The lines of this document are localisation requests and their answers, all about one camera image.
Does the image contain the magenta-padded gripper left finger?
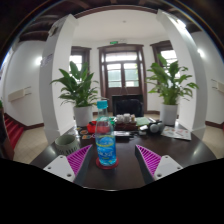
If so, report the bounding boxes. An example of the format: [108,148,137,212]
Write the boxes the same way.
[43,144,94,184]

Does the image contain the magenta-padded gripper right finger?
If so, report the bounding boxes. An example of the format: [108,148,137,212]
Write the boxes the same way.
[134,144,184,183]

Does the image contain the clear bottle with blue cap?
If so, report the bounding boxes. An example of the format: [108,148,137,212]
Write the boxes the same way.
[94,100,118,167]

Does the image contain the pale green ceramic cup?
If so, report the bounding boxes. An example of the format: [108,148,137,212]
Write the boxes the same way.
[54,134,80,157]

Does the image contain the flat round red coaster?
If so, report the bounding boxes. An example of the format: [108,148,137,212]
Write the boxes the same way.
[95,157,120,171]

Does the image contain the grey headphones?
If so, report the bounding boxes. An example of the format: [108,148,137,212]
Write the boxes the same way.
[148,121,166,135]

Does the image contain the red box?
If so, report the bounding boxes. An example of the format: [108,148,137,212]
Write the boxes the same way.
[87,120,98,135]

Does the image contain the flat black device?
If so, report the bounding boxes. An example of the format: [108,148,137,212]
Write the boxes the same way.
[113,130,132,138]

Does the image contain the printed magazine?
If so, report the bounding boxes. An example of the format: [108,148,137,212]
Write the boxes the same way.
[160,125,193,142]

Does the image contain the green cloth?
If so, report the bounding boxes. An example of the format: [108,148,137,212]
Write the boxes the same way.
[135,116,152,127]

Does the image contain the tea set on wooden tray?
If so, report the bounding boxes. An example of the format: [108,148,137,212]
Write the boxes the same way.
[114,113,138,132]

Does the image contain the black office chair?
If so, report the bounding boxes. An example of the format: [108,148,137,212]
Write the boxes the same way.
[111,94,145,118]

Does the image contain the red carpeted staircase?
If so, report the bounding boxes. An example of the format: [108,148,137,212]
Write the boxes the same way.
[3,113,26,149]

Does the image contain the potted plant in white pot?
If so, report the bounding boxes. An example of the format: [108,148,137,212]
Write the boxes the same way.
[50,60,100,128]
[145,53,200,127]

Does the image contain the dark wooden double door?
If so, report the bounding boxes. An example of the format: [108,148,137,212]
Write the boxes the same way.
[97,43,148,114]

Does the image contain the dark framed window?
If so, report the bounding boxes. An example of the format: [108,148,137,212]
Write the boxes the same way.
[149,40,178,68]
[68,45,92,81]

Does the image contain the white paper notice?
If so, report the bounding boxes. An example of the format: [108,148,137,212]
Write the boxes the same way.
[40,53,54,68]

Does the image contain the white wall radiator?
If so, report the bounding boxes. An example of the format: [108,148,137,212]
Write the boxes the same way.
[211,79,224,94]
[7,86,33,103]

